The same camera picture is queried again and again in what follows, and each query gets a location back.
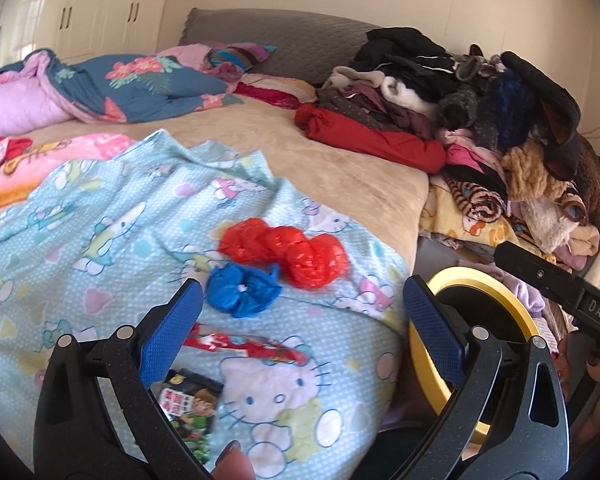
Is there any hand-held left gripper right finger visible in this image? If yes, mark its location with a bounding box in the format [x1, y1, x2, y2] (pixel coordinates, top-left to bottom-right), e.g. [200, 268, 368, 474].
[397, 274, 571, 480]

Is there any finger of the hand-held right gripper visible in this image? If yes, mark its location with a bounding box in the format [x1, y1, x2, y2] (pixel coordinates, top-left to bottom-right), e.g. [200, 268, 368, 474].
[494, 241, 581, 307]

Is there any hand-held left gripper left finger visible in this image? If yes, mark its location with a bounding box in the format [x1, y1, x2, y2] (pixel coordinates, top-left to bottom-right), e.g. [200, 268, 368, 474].
[34, 277, 216, 480]

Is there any yellow rimmed trash bin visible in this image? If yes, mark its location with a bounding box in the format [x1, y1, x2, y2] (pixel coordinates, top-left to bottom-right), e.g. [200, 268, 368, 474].
[407, 266, 543, 446]

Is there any red snack packet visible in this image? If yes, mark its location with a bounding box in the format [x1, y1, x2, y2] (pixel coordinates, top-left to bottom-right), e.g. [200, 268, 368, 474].
[182, 325, 311, 366]

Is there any dark green snack packet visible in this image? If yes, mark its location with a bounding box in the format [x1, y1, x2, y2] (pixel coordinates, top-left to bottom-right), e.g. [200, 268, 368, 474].
[157, 367, 226, 466]

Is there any person's right hand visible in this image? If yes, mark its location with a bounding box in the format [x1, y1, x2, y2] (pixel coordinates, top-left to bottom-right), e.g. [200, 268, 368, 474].
[555, 336, 600, 411]

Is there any person's left hand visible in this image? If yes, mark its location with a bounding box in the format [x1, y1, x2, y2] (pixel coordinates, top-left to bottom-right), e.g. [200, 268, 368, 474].
[212, 440, 256, 480]

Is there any lavender cloth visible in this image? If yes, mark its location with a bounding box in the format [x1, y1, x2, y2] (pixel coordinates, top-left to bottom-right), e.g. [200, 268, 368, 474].
[485, 265, 556, 321]

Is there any blue plastic bag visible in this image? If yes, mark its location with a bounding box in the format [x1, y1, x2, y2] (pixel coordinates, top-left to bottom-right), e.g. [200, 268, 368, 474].
[206, 263, 283, 318]

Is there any light blue cartoon blanket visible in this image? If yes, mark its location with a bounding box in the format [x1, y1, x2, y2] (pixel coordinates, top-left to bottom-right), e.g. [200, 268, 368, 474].
[0, 130, 411, 480]

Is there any yellow cartoon blanket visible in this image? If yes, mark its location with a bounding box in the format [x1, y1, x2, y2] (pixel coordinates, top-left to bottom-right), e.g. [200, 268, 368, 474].
[420, 180, 531, 253]

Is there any red plastic bag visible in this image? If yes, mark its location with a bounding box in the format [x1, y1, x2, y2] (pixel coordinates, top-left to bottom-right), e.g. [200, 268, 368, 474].
[219, 218, 349, 290]

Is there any pile of clothes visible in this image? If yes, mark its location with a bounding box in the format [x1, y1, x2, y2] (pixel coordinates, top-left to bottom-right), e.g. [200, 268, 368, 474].
[320, 27, 600, 271]

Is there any bed with beige sheet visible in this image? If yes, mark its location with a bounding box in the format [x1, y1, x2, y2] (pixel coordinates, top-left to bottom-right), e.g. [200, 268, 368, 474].
[30, 95, 431, 271]

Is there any red jacket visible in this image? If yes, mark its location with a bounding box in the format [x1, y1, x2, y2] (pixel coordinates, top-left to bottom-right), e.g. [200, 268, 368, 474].
[295, 102, 448, 173]

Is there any pink printed blanket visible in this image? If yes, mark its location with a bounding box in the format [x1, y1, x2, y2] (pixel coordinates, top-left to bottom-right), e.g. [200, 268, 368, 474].
[0, 132, 136, 211]

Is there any blue floral quilt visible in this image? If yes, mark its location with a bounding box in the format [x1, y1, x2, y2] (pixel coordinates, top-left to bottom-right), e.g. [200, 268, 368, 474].
[0, 49, 246, 136]

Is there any red printed cloth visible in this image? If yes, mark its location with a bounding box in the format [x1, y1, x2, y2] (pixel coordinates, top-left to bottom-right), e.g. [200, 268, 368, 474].
[0, 136, 33, 226]

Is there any pink cloth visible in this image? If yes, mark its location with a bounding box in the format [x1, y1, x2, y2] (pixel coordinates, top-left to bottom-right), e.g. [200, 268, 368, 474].
[155, 44, 216, 68]

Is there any striped pillow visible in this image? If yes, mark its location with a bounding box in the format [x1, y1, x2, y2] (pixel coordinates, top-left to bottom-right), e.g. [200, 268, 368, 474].
[207, 42, 278, 81]

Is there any grey quilted headboard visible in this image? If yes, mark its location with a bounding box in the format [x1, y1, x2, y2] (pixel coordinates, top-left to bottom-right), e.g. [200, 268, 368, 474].
[177, 7, 381, 78]

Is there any white wardrobe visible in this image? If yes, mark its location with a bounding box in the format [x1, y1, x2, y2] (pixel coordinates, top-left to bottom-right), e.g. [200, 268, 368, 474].
[0, 0, 173, 61]

